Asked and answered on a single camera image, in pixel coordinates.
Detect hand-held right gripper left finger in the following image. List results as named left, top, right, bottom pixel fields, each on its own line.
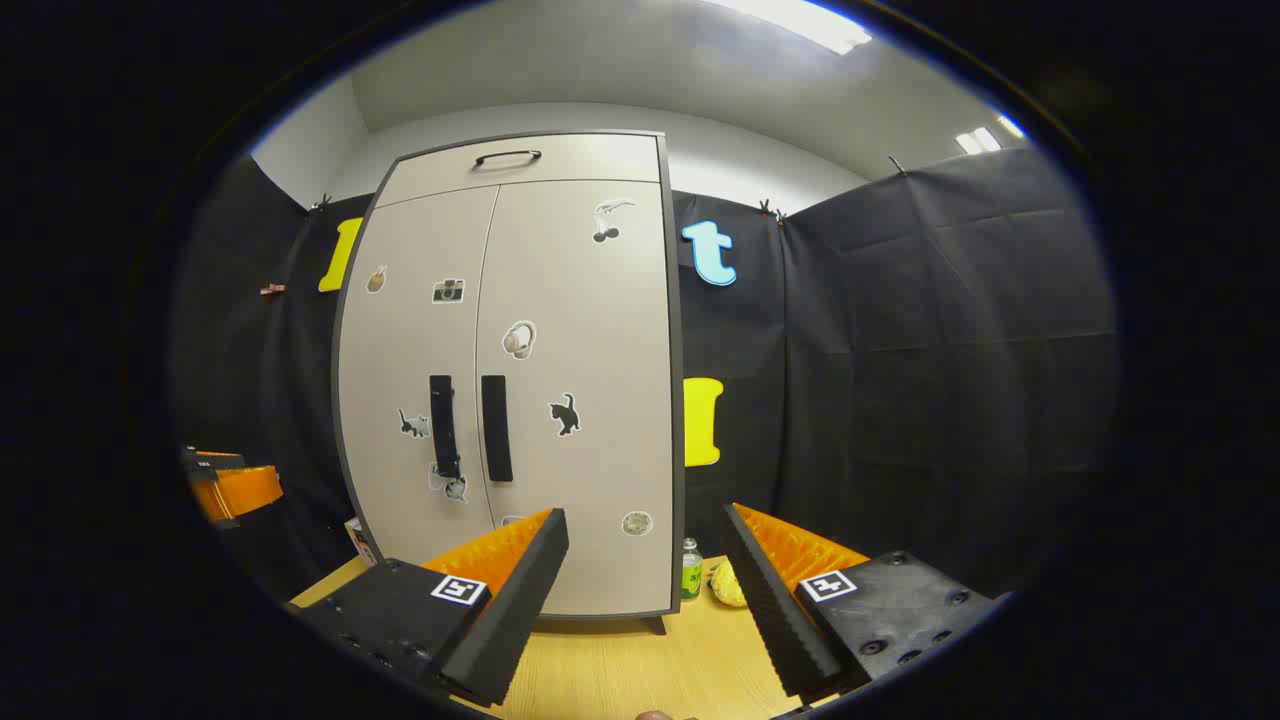
left=296, top=507, right=571, bottom=709

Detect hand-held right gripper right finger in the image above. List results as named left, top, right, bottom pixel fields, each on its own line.
left=720, top=502, right=1003, bottom=703

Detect black door handle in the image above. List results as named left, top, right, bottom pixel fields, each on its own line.
left=429, top=375, right=462, bottom=480
left=480, top=375, right=515, bottom=484

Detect beige cabinet door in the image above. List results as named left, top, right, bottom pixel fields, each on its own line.
left=476, top=180, right=677, bottom=617
left=337, top=186, right=499, bottom=567

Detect beige double-door shoe cabinet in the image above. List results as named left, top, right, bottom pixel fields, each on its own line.
left=330, top=130, right=687, bottom=636

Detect beige cabinet drawer front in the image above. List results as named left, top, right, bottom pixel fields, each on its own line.
left=375, top=134, right=663, bottom=209

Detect yellow sponge ball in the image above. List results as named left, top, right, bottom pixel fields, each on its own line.
left=708, top=560, right=750, bottom=609

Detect black backdrop cloth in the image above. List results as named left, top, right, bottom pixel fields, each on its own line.
left=170, top=145, right=1119, bottom=601

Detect small ceiling light panels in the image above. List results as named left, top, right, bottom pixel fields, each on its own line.
left=954, top=114, right=1028, bottom=157

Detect long ceiling light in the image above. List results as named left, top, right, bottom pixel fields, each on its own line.
left=700, top=0, right=874, bottom=57

